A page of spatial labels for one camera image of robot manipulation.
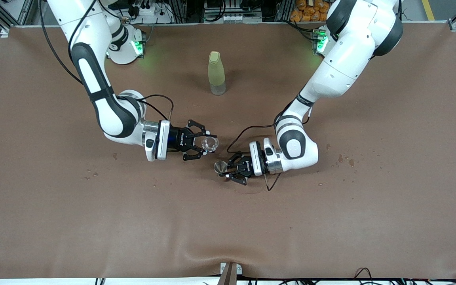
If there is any white mounting plate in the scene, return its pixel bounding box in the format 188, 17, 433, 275
220, 262, 243, 276

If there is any orange packaged snacks pile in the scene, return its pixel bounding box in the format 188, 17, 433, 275
290, 0, 333, 23

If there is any brown table mat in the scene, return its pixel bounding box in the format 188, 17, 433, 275
0, 22, 456, 280

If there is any brown camera post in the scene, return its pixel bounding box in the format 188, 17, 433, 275
217, 263, 238, 285

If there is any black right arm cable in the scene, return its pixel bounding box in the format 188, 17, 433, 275
39, 0, 174, 121

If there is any clear glass beaker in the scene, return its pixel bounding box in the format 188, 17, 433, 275
201, 137, 219, 154

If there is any steel double jigger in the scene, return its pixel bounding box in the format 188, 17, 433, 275
213, 160, 232, 177

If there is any white socket strip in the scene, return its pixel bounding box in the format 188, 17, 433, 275
204, 12, 262, 23

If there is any white power strip with plugs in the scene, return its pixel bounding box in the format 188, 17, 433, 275
127, 0, 173, 24

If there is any green sleeved shaker bottle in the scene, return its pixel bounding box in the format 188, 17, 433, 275
207, 51, 227, 96

